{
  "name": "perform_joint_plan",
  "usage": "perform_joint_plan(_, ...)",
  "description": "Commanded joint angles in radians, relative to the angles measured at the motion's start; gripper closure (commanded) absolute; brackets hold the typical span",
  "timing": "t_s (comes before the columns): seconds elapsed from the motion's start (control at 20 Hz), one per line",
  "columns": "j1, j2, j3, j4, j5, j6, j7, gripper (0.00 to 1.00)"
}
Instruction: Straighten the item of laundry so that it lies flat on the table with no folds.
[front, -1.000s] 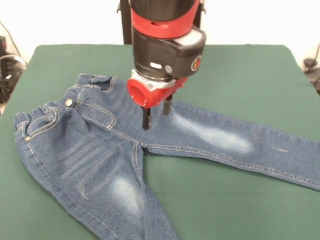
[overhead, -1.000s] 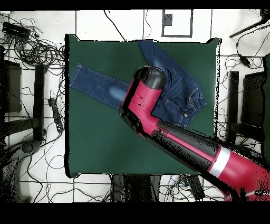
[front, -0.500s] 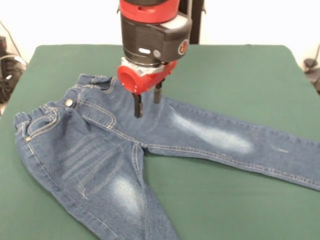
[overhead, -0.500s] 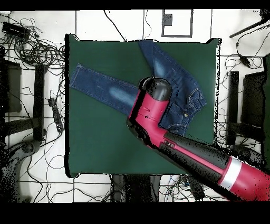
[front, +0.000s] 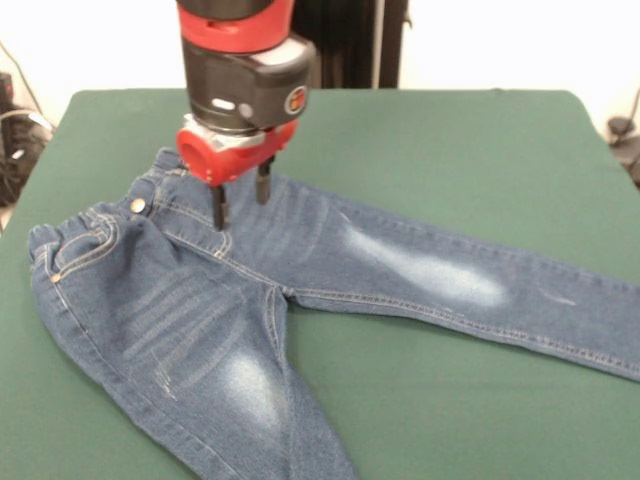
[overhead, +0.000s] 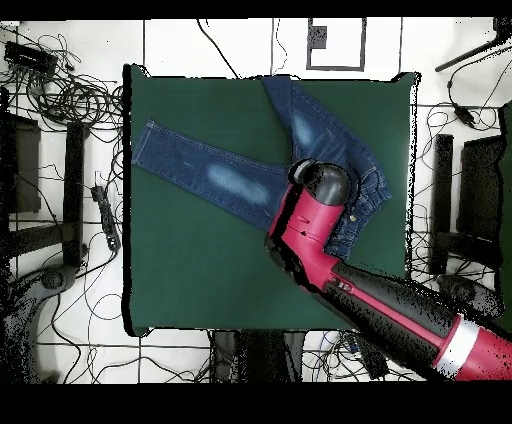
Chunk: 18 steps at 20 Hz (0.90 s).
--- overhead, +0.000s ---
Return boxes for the blue denim jeans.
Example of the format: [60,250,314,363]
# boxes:
[131,74,393,261]

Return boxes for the dark flat panel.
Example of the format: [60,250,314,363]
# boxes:
[456,134,506,241]
[0,111,42,215]

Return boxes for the dark green table cloth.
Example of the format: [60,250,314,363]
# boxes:
[121,63,421,337]

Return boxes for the black power strip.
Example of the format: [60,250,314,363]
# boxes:
[90,184,122,252]
[343,330,390,380]

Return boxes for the black wheeled chair base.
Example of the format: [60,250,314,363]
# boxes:
[435,273,506,321]
[0,263,79,383]

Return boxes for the black power adapter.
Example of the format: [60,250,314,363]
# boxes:
[453,104,477,128]

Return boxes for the black tripod pole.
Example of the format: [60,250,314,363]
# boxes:
[434,17,512,73]

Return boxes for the black electronics box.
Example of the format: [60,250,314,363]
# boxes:
[2,40,59,75]

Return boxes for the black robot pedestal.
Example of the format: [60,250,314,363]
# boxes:
[210,329,306,383]

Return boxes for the black floor cable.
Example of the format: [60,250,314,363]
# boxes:
[195,18,242,78]

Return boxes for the black stand base frame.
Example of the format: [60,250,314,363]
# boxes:
[5,120,90,269]
[429,133,503,277]

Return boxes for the grey square floor frame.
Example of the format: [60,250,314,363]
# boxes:
[306,17,367,72]

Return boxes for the black cable tangle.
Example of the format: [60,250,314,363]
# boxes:
[0,31,125,133]

